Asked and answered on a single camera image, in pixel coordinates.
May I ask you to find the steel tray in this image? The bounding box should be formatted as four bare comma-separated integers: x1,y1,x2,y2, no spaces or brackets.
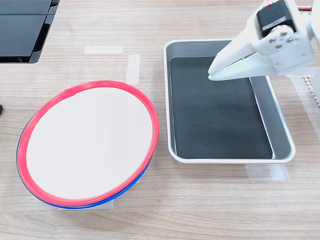
163,38,296,165

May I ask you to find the black flat device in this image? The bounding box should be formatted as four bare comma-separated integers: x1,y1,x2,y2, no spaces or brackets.
0,0,61,64

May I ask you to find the black tray mat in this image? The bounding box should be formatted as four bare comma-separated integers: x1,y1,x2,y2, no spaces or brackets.
169,56,273,160

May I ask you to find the white plate with blue rim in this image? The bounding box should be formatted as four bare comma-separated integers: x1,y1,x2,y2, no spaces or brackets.
15,124,154,210

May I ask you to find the pale perforated base plate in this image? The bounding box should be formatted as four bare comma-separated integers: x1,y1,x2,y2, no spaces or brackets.
301,74,320,109

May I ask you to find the white plate with red rim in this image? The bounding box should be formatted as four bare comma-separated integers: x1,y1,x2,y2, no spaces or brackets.
17,80,160,208

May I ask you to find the clear tape strip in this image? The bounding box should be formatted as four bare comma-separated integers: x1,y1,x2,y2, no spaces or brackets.
245,163,290,181
84,45,125,55
286,73,320,122
125,54,142,85

